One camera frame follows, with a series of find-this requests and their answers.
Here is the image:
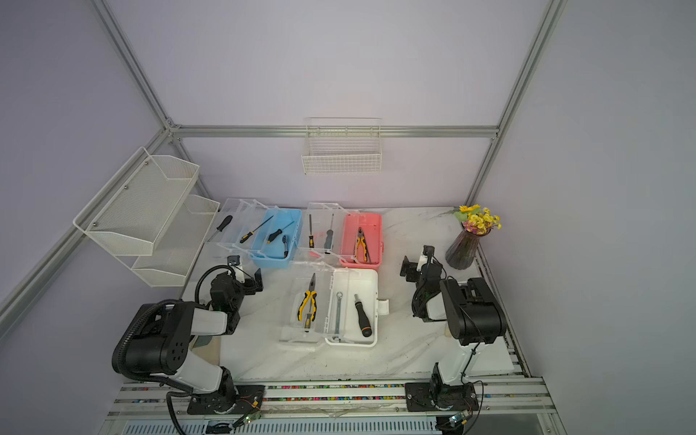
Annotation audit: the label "pink clear toolbox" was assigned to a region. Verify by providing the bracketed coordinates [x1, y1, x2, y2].
[295, 202, 384, 270]

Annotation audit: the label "white clear toolbox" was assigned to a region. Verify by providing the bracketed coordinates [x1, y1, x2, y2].
[280, 263, 379, 349]

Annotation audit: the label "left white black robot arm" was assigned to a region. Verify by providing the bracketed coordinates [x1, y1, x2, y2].
[112, 262, 264, 398]

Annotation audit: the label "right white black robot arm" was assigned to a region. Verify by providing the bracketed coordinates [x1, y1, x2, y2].
[400, 245, 514, 384]

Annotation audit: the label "purple glass vase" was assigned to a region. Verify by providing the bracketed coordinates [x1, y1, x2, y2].
[445, 229, 481, 270]

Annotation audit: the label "yellow black thin screwdriver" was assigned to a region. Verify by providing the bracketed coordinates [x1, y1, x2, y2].
[239, 216, 275, 244]

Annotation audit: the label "blue clear toolbox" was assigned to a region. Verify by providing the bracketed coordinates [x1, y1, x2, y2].
[212, 199, 303, 269]

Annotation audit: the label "black yellow stubby screwdriver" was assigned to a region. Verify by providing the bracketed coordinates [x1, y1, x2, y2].
[266, 221, 295, 244]

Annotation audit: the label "yellow black pliers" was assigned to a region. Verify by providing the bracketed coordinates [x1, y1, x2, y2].
[297, 274, 317, 332]

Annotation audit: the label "yellow artificial flowers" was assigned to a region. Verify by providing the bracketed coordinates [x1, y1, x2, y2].
[454, 205, 502, 236]

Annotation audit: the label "black orange screwdriver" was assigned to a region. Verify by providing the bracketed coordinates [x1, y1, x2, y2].
[355, 295, 373, 337]

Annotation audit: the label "lower white mesh shelf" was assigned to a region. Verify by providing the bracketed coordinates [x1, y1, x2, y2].
[132, 195, 219, 287]

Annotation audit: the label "white mesh shelf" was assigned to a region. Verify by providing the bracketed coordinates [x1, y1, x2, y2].
[72, 148, 199, 257]
[132, 195, 219, 287]

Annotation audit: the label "silver wrench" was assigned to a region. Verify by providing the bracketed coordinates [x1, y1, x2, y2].
[333, 292, 344, 342]

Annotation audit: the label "upper white mesh shelf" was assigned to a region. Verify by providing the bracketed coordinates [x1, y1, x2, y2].
[72, 148, 199, 257]

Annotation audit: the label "black handle screwdriver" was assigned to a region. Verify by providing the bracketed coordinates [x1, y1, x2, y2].
[207, 215, 233, 243]

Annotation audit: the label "yellow handle small screwdriver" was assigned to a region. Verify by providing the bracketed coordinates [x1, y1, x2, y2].
[308, 213, 315, 249]

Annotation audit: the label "grey handle screwdriver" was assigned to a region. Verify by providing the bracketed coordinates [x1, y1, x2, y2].
[324, 214, 335, 253]

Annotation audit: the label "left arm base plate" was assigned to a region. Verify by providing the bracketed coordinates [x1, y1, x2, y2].
[187, 384, 266, 415]

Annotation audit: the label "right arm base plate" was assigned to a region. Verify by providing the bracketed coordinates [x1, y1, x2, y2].
[404, 382, 480, 411]

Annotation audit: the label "white wire wall basket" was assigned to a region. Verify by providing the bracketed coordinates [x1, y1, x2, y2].
[301, 117, 382, 175]

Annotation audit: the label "aluminium frame rail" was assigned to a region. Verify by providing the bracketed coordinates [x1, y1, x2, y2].
[170, 125, 500, 139]

